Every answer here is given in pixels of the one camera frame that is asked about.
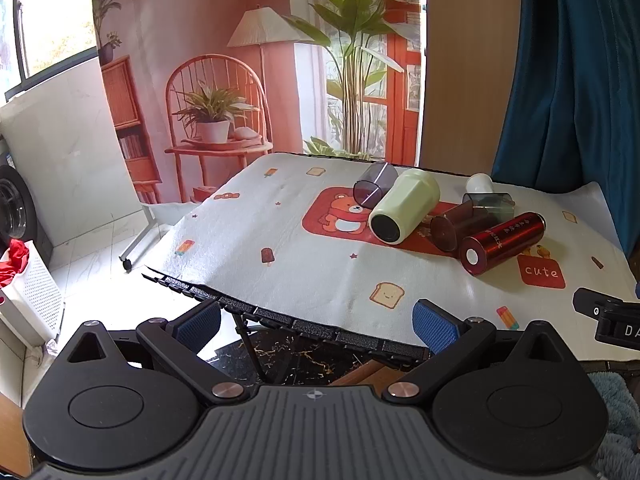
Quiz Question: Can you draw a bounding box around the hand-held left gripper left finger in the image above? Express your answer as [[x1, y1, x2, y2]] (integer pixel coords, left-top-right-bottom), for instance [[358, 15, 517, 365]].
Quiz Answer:
[[67, 300, 251, 406]]

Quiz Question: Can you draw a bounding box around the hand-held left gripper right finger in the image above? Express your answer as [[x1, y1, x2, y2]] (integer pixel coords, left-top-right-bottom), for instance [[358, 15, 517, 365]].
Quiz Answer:
[[385, 299, 576, 406]]

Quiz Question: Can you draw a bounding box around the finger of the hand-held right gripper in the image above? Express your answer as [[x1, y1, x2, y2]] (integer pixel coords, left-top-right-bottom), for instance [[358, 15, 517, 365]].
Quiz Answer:
[[572, 287, 626, 322]]

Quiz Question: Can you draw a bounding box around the dark brown transparent cup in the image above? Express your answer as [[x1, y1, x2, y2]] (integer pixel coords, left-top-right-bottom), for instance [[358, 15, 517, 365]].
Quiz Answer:
[[430, 202, 482, 254]]

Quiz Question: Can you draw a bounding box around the red metal thermos cup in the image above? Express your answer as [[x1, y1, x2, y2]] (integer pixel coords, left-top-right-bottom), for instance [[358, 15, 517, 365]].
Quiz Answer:
[[459, 212, 547, 277]]

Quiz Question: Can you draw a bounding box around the light green cup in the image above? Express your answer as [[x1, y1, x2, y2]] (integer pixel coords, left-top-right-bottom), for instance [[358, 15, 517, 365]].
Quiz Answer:
[[368, 168, 441, 246]]

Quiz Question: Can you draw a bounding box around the white cup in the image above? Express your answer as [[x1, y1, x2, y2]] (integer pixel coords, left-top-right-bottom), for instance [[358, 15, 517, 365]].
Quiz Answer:
[[467, 173, 494, 197]]

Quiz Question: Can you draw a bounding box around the brown wooden board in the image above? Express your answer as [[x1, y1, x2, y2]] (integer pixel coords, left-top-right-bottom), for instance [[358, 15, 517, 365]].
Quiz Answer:
[[329, 360, 402, 389]]

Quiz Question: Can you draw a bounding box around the grey fluffy rug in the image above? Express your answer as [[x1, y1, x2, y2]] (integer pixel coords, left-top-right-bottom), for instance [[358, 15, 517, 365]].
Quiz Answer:
[[586, 370, 640, 480]]

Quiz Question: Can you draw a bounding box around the white wheeled stand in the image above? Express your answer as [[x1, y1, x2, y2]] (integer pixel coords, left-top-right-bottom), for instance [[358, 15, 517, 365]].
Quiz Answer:
[[119, 204, 174, 274]]

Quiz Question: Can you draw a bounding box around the white cartoon printed tablecloth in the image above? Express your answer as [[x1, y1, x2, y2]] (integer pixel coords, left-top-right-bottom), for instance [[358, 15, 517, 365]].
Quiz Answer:
[[142, 152, 639, 364]]

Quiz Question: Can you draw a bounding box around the white perforated laundry basket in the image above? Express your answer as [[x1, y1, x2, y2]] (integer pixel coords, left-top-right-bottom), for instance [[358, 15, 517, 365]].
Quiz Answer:
[[0, 240, 66, 347]]

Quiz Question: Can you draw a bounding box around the red cloth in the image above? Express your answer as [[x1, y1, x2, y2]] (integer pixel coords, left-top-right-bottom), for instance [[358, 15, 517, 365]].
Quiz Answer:
[[0, 240, 29, 306]]

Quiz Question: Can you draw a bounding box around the white board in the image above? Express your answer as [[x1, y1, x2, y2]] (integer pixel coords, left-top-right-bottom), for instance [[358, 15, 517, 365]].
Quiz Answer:
[[0, 57, 147, 250]]

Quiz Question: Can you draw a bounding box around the blue curtain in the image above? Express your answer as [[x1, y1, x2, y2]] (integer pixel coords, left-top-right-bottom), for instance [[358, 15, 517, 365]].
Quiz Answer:
[[491, 0, 640, 273]]

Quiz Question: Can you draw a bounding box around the washing machine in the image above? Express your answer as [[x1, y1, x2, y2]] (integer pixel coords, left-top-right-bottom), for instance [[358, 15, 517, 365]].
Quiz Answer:
[[0, 152, 52, 262]]

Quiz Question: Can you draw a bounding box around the window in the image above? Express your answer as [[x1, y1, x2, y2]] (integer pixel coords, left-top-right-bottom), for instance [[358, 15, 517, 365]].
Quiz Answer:
[[0, 0, 99, 102]]

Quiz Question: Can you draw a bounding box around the wall poster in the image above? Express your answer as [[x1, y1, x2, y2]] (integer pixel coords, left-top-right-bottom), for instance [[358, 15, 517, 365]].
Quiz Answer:
[[91, 0, 427, 207]]

